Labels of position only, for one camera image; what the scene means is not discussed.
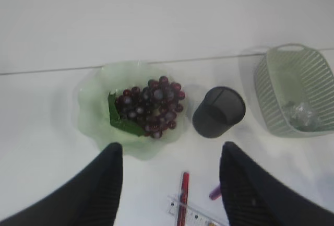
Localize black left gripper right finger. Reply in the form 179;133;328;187
220;141;333;225

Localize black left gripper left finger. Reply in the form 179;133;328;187
1;142;123;225

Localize clear plastic sheet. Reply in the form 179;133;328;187
283;101;320;132

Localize purple artificial grape bunch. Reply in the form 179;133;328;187
108;76;186;139

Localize clear plastic ruler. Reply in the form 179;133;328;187
166;196;230;226

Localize red glitter glue pen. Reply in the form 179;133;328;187
176;172;189;226

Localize black mesh pen holder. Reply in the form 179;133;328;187
192;86;246;138

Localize green plastic woven basket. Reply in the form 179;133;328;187
254;44;333;137

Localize pink purple scissors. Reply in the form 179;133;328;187
209;184;222;200

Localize green wavy glass bowl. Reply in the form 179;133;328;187
77;61;188;160

